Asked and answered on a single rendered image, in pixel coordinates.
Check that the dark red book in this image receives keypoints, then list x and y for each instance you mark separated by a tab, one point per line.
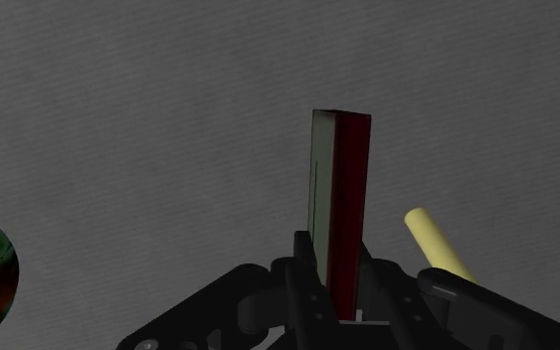
347	203

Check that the pale yellow cylinder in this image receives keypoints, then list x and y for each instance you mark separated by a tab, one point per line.
434	242

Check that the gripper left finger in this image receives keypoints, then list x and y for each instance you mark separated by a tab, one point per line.
260	300

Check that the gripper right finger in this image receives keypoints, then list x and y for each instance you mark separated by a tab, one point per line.
459	310

